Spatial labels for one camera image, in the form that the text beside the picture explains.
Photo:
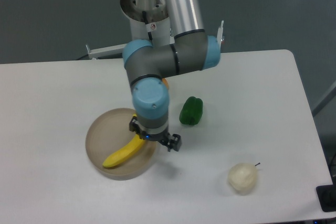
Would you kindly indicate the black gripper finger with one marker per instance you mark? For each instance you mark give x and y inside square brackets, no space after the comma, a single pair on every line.
[172,142]
[134,126]

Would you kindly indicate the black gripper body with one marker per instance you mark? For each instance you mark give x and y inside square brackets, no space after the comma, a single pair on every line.
[160,136]

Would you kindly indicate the yellow banana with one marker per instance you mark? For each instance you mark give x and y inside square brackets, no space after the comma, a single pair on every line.
[125,153]

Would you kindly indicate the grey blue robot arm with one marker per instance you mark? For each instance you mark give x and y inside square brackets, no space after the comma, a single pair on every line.
[146,65]

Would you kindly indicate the beige round plate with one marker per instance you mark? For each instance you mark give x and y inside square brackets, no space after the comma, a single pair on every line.
[109,133]

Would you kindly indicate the green bell pepper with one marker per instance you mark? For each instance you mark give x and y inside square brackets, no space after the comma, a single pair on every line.
[192,111]

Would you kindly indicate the white pear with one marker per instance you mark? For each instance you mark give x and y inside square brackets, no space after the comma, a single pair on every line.
[243,178]

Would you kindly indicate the grey table leg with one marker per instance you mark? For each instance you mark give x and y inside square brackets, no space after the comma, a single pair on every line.
[324,100]

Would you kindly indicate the black device at edge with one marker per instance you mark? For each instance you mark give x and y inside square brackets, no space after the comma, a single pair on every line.
[326,196]

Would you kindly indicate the white metal bracket left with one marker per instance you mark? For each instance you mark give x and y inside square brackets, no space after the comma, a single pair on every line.
[104,52]

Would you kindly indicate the white metal bracket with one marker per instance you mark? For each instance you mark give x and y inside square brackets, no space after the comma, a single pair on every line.
[220,34]
[104,52]

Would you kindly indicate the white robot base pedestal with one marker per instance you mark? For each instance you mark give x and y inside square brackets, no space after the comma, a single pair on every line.
[149,20]

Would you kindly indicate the white metal bracket right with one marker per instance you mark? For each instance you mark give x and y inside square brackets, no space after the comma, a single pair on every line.
[220,34]

